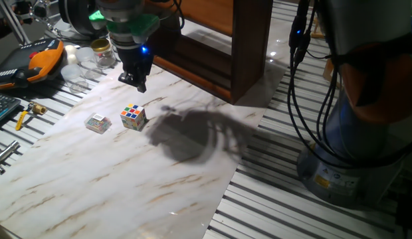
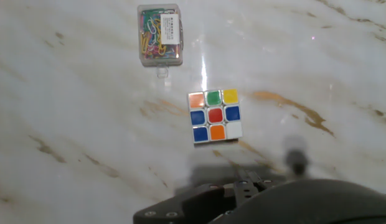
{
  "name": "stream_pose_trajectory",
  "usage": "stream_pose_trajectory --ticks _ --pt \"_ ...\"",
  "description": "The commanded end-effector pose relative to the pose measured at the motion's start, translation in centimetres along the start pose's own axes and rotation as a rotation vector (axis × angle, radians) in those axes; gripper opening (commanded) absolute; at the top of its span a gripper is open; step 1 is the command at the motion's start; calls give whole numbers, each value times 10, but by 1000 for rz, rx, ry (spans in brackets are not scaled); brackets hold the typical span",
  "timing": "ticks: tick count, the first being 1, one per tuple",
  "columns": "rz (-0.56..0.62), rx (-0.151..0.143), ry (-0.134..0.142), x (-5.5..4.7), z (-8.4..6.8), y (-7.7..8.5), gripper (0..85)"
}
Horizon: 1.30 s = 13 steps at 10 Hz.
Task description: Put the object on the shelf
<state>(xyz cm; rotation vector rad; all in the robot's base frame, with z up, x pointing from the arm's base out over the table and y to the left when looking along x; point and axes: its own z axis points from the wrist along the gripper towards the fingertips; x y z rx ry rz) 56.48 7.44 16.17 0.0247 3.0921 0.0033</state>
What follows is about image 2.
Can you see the clear box of paper clips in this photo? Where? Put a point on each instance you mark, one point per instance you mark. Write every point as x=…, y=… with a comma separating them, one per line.
x=157, y=37

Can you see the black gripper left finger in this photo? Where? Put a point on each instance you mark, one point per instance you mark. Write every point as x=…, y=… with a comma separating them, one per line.
x=180, y=205

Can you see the multicolour Rubik's cube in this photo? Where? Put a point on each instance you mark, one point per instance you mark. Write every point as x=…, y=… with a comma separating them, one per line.
x=215, y=115

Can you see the marble pattern sheet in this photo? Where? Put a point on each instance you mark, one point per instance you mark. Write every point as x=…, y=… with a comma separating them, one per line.
x=71, y=124

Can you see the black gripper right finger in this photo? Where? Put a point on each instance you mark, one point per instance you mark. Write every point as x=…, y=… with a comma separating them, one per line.
x=266, y=183

